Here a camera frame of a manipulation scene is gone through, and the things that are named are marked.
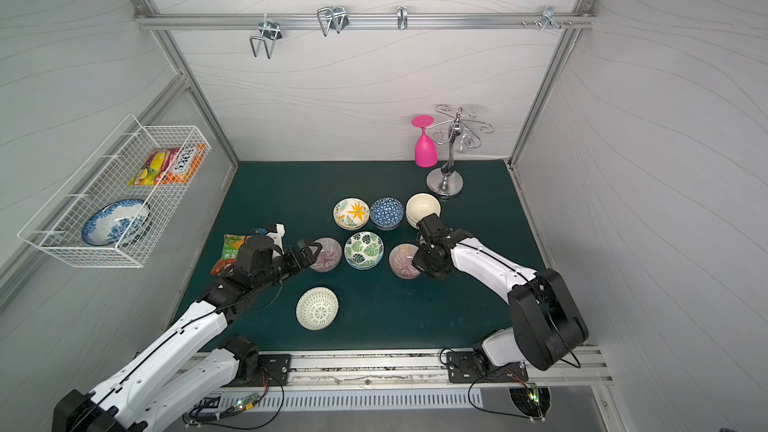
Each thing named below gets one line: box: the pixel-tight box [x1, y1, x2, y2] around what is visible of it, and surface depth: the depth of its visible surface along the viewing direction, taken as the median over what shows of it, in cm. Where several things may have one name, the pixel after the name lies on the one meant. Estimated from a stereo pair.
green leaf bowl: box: [344, 231, 385, 271], surface depth 94 cm
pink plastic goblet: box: [411, 115, 439, 168], surface depth 104 cm
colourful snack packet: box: [128, 144, 207, 186], surface depth 74 cm
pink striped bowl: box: [389, 243, 421, 280], surface depth 92 cm
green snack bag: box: [210, 234, 250, 275], surface depth 92 cm
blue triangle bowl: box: [369, 197, 405, 231], surface depth 103 cm
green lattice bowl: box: [295, 287, 339, 331], surface depth 84 cm
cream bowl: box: [405, 193, 442, 229], surface depth 101 cm
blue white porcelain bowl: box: [82, 199, 152, 247], surface depth 63 cm
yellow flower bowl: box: [332, 197, 370, 231], surface depth 103 cm
